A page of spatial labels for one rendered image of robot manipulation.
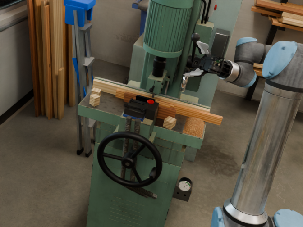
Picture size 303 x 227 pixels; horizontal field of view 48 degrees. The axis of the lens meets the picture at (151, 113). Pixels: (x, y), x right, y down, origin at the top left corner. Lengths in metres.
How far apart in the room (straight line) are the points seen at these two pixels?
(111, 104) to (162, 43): 0.40
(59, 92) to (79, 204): 1.03
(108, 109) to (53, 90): 1.43
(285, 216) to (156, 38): 0.84
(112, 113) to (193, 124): 0.37
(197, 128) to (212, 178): 1.26
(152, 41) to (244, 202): 0.75
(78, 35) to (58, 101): 0.89
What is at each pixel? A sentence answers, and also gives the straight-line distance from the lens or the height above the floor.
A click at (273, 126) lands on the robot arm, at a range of 1.07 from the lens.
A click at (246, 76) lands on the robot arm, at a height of 1.18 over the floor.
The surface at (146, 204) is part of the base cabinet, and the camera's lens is 1.86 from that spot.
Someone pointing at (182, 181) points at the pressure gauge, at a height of 0.68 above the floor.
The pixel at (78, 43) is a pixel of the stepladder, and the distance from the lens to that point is 2.28.
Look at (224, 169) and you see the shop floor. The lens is 2.90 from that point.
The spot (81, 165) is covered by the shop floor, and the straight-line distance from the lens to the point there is 2.64.
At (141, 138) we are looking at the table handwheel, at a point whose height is 0.95.
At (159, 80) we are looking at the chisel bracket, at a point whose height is 1.07.
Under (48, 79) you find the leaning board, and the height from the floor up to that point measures 0.40.
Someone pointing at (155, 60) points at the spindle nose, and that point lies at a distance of 1.56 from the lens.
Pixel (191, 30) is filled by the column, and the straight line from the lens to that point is 1.70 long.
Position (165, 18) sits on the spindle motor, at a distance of 1.43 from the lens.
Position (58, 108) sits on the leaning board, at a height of 0.12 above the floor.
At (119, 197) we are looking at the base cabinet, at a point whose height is 0.40.
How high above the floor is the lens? 1.76
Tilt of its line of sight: 32 degrees down
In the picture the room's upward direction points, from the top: 11 degrees clockwise
